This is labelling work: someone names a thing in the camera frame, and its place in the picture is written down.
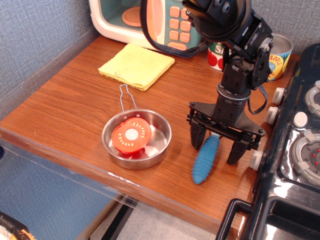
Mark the small steel pan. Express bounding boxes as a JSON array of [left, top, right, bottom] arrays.
[[101, 84, 172, 170]]

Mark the white stove knob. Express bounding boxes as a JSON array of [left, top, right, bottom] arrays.
[[249, 150, 264, 171], [265, 106, 279, 125], [272, 87, 286, 106]]

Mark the orange microwave plate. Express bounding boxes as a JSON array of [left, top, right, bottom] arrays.
[[122, 6, 142, 28]]

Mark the white stove knob middle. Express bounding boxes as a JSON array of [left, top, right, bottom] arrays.
[[265, 106, 279, 125]]

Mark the red toy tomato slice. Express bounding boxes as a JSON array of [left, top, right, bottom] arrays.
[[111, 117, 152, 154]]

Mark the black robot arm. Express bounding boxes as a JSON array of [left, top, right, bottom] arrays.
[[183, 0, 273, 165]]

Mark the black toy stove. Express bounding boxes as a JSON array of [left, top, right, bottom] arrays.
[[216, 43, 320, 240]]

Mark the yellow folded towel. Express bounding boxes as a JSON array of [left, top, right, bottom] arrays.
[[98, 43, 175, 92]]

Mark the toy microwave teal and cream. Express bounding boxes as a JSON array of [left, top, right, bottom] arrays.
[[89, 0, 210, 58]]

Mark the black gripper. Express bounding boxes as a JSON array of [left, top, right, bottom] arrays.
[[187, 87, 266, 165]]

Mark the white stove knob upper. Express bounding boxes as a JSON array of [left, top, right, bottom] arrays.
[[272, 87, 286, 106]]

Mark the white stove knob lower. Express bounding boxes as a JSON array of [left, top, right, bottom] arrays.
[[249, 150, 264, 171]]

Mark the blue handled metal fork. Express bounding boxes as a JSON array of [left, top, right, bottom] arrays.
[[192, 132, 221, 185]]

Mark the tomato sauce can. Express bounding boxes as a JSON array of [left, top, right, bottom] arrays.
[[207, 42, 225, 72]]

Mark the pineapple slices can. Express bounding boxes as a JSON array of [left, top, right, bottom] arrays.
[[268, 33, 294, 81]]

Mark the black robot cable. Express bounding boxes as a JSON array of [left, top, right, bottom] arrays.
[[139, 0, 269, 116]]

